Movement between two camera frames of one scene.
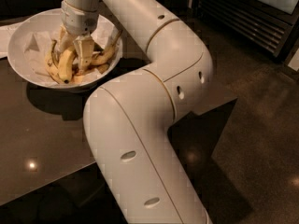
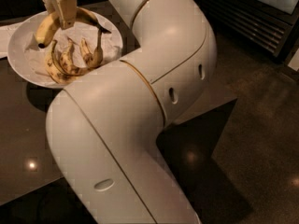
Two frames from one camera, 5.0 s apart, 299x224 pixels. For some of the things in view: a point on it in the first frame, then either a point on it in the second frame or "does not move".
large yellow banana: (65, 61) to (49, 24)
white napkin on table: (7, 33) does not move
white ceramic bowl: (45, 54) does not move
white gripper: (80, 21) to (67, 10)
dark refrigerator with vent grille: (266, 16) does not move
